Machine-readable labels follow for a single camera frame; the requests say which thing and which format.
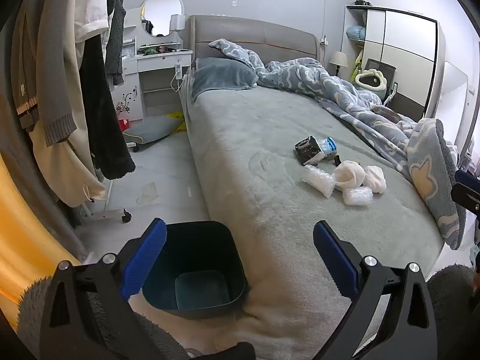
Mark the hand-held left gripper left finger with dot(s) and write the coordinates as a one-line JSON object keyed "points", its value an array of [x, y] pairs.
{"points": [[144, 255]]}

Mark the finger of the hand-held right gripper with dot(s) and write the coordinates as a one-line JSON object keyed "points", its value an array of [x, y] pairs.
{"points": [[467, 195]]}

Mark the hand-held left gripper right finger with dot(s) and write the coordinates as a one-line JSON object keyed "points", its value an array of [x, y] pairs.
{"points": [[333, 258]]}

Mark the dark teal trash bin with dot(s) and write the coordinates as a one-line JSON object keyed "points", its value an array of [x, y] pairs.
{"points": [[202, 247]]}

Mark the short bubble wrap piece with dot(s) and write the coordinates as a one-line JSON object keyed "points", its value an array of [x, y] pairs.
{"points": [[358, 196]]}

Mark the long bubble wrap piece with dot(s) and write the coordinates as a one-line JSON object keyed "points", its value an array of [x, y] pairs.
{"points": [[318, 180]]}

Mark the large cream tissue ball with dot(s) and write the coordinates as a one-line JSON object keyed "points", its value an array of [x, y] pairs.
{"points": [[348, 174]]}

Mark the small cream tissue ball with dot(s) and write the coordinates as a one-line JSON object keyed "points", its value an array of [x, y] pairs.
{"points": [[375, 178]]}

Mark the black and white packet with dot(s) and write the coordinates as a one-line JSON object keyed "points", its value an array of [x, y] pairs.
{"points": [[307, 148]]}

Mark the white clothes rack base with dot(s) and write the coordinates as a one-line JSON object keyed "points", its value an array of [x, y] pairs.
{"points": [[105, 215]]}

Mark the small black cap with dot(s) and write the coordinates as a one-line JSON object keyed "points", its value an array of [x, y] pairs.
{"points": [[336, 160]]}

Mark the yellow curtain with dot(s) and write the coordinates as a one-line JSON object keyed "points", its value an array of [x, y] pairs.
{"points": [[26, 240]]}

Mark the grey fuzzy pajamas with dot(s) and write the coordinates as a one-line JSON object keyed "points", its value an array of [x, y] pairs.
{"points": [[33, 307]]}

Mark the grey floor cushion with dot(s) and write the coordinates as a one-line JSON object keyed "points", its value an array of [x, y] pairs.
{"points": [[153, 129]]}

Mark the red box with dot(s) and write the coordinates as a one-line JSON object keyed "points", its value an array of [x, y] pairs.
{"points": [[123, 124]]}

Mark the yellow plastic bag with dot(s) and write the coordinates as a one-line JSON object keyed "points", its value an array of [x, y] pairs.
{"points": [[176, 118]]}

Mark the black fuzzy hanging garment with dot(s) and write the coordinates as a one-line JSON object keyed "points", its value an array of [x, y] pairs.
{"points": [[101, 120]]}

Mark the bed with grey-green cover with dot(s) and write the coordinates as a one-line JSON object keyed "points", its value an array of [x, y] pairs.
{"points": [[255, 138]]}

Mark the dark chair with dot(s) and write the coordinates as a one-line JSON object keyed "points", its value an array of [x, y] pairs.
{"points": [[388, 69]]}

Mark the cream and green pet bed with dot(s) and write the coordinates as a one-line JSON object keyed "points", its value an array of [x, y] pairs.
{"points": [[369, 80]]}

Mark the white and black wardrobe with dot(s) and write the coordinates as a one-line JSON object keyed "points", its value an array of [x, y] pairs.
{"points": [[405, 45]]}

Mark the blue patterned fleece blanket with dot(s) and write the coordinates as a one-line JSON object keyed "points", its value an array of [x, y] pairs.
{"points": [[337, 90]]}

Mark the bedside table lamp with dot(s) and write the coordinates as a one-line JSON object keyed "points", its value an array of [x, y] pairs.
{"points": [[338, 59]]}

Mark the white power strip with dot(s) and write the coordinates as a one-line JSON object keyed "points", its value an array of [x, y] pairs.
{"points": [[178, 69]]}

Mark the white vanity desk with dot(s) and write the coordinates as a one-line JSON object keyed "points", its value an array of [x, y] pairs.
{"points": [[161, 63]]}

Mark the grey-brown knit cardigan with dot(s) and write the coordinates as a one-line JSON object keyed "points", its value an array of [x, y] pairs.
{"points": [[37, 93]]}

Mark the blue-grey pillow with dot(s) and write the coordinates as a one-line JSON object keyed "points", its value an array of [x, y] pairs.
{"points": [[221, 75]]}

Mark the light blue folded bedding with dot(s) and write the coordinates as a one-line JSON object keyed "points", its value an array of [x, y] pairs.
{"points": [[355, 32]]}

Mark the cream hanging coat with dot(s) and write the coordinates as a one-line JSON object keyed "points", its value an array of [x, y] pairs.
{"points": [[56, 63]]}

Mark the grey knit hanging scarf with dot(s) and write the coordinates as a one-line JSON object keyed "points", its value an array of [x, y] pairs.
{"points": [[114, 37]]}

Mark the white vanity lamp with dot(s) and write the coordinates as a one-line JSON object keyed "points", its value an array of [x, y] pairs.
{"points": [[177, 22]]}

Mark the round wall mirror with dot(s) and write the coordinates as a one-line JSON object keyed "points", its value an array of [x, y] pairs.
{"points": [[162, 13]]}

